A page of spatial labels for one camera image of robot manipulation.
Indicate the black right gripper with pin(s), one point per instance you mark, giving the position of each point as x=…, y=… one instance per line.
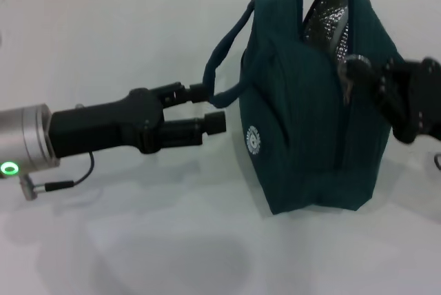
x=422, y=98

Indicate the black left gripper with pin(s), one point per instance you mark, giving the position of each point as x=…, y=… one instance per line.
x=103, y=126

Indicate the dark teal insulated lunch bag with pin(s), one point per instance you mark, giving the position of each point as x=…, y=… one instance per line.
x=296, y=136

